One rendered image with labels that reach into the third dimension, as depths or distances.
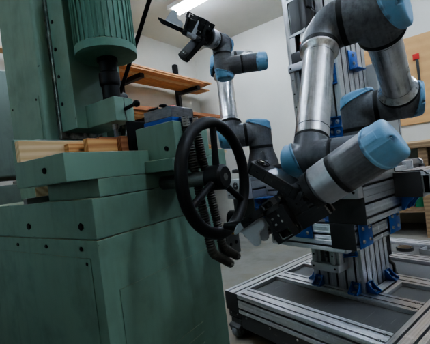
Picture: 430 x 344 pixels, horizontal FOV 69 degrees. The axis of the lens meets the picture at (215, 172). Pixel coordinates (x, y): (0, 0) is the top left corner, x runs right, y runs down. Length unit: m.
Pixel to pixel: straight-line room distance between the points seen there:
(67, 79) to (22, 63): 0.19
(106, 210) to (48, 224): 0.19
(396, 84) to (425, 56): 2.92
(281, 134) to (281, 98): 0.47
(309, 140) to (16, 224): 0.80
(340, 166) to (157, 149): 0.45
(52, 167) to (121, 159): 0.15
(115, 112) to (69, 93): 0.18
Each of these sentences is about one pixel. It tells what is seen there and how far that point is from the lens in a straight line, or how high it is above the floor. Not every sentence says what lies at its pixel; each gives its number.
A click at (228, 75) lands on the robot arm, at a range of 1.34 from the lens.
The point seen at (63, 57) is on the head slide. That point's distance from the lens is 1.10.
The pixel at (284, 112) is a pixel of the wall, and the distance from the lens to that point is 4.33.
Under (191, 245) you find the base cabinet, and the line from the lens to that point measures 0.94.
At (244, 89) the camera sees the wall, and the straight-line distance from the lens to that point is 4.66.
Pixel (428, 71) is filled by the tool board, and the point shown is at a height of 1.56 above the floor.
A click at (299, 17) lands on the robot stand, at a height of 1.43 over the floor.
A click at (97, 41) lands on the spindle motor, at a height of 1.21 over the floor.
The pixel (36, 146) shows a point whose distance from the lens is 0.87.
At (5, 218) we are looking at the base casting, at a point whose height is 0.76.
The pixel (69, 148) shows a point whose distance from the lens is 0.88.
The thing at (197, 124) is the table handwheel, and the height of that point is 0.93.
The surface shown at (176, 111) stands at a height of 0.99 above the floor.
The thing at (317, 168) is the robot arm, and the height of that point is 0.81.
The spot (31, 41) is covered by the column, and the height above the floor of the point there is 1.28.
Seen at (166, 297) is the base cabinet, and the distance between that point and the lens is 0.88.
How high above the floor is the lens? 0.83
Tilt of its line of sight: level
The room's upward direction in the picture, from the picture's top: 7 degrees counter-clockwise
